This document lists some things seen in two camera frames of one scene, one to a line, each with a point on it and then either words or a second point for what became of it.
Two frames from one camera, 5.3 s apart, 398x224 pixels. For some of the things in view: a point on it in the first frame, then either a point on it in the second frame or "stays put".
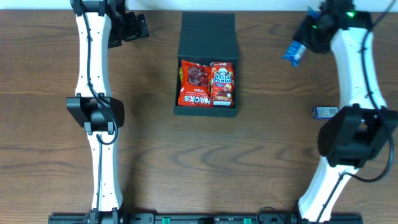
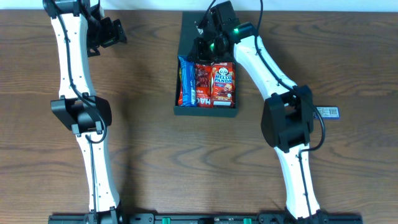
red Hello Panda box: x=222 y=84 stays put
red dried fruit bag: x=196 y=86 stays put
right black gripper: x=304 y=37 → x=203 y=50
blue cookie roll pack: x=295 y=51 → x=188 y=86
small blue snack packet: x=324 y=112 stays put
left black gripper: x=133 y=33 → x=111 y=38
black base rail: x=199 y=218 stays put
